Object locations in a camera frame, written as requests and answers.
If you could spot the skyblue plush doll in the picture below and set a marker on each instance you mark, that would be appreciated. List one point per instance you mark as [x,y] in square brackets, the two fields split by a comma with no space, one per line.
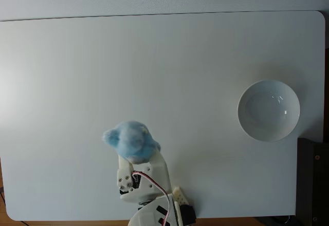
[131,141]

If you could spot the white ceramic bowl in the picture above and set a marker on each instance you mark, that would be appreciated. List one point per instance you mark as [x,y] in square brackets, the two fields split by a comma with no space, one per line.
[267,113]

